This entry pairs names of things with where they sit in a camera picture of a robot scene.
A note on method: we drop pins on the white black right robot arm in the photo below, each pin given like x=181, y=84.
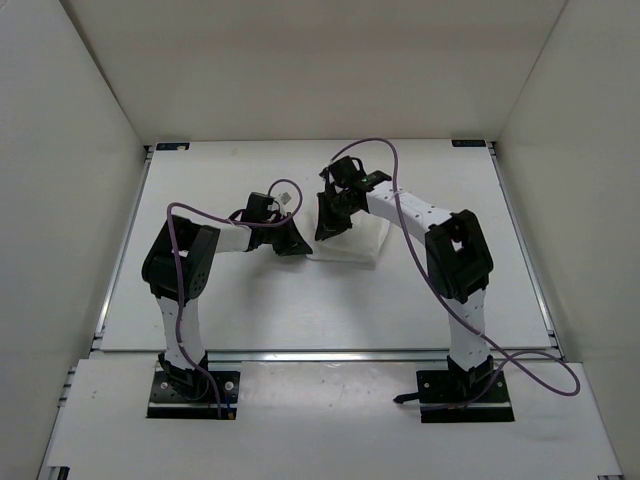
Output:
x=458, y=261

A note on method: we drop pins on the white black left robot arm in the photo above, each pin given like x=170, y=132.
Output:
x=177, y=269

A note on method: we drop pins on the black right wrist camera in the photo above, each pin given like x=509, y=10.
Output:
x=346, y=171

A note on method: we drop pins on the aluminium table edge rail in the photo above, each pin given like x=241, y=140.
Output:
x=327, y=356

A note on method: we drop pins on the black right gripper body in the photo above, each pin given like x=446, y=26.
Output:
x=355, y=211

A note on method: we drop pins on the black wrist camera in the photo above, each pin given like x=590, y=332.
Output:
x=258, y=209
x=346, y=171

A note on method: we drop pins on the right blue corner label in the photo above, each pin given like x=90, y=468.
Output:
x=468, y=143

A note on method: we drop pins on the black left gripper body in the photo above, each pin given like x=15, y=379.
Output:
x=280, y=218

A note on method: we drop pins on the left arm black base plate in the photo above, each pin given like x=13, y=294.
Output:
x=171, y=399

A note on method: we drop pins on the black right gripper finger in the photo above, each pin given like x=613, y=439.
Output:
x=339, y=223
x=325, y=209

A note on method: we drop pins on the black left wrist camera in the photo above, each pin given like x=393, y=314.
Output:
x=258, y=209

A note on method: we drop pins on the white fabric skirt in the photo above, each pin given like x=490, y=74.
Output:
x=360, y=245

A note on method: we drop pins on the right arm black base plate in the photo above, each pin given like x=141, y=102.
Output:
x=442, y=400

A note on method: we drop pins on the blue corner label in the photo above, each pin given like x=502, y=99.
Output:
x=172, y=146
x=468, y=143

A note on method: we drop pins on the left blue corner label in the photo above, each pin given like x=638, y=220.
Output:
x=172, y=146

